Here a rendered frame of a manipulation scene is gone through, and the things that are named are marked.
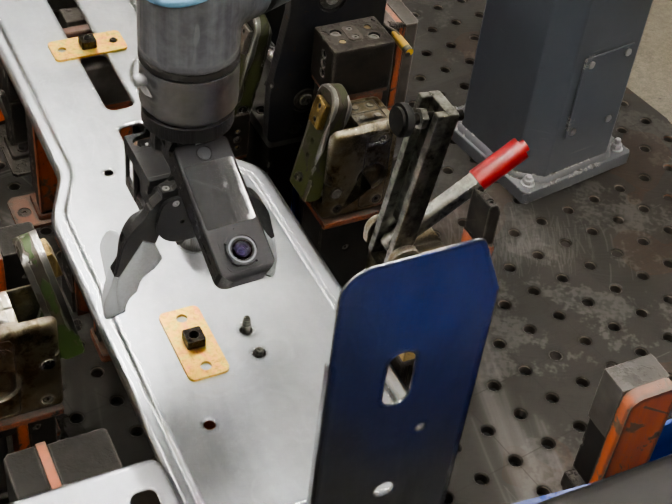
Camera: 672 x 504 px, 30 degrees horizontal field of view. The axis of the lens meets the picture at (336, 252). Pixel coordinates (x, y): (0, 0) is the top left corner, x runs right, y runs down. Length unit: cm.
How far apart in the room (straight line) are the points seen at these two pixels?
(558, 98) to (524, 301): 28
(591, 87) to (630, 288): 27
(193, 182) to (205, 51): 11
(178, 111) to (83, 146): 41
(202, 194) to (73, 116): 44
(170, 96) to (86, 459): 32
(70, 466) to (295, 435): 19
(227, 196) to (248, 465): 23
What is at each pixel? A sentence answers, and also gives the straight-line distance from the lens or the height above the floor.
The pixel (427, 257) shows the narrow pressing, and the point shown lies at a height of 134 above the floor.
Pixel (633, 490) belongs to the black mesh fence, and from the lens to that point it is 37.
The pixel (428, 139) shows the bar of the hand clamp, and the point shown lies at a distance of 105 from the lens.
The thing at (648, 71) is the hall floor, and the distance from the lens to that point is 342.
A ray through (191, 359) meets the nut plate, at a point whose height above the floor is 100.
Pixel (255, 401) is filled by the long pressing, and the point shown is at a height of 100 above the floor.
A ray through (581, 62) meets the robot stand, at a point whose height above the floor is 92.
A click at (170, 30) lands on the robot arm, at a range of 89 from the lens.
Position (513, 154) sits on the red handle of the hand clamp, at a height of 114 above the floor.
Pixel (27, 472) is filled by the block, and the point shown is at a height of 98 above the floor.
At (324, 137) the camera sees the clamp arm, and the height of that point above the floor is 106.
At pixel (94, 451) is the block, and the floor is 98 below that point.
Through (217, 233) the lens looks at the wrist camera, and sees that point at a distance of 94.
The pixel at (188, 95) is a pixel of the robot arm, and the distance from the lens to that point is 91.
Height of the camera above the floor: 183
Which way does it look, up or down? 43 degrees down
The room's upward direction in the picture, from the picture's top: 7 degrees clockwise
